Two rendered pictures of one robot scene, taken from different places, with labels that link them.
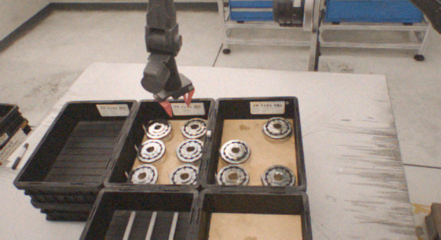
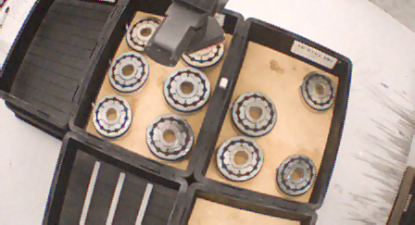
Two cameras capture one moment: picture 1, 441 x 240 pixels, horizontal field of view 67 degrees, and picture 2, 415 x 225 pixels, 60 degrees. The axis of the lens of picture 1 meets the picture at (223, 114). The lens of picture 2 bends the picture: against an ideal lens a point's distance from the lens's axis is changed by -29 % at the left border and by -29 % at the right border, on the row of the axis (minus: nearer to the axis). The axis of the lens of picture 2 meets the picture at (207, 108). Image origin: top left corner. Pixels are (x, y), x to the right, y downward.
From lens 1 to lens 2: 0.42 m
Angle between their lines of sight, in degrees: 28
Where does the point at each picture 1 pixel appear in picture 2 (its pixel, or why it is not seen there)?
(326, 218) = (323, 211)
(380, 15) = not seen: outside the picture
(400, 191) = (393, 191)
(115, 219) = (78, 162)
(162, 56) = (192, 14)
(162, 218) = (132, 184)
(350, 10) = not seen: outside the picture
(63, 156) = (33, 46)
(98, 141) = (69, 32)
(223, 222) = (209, 213)
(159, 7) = not seen: outside the picture
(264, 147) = (295, 113)
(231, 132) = (257, 68)
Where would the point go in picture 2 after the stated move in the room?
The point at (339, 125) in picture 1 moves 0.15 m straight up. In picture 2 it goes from (377, 90) to (393, 72)
